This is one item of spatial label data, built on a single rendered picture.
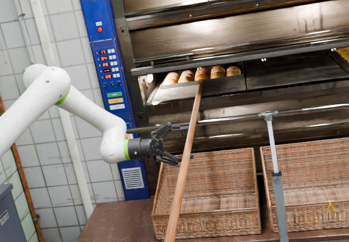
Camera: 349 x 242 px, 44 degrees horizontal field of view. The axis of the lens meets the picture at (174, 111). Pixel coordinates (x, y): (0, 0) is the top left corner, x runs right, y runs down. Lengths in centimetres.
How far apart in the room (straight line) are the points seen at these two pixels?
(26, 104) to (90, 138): 117
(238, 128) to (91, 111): 99
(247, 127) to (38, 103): 134
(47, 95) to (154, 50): 99
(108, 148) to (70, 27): 93
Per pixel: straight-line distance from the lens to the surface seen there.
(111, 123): 199
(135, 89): 258
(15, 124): 164
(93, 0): 251
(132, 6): 248
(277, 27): 245
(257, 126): 258
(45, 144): 288
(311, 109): 219
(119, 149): 192
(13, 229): 193
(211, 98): 254
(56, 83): 165
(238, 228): 231
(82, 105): 191
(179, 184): 154
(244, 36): 244
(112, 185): 286
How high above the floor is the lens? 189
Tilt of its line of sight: 17 degrees down
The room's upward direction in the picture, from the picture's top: 10 degrees counter-clockwise
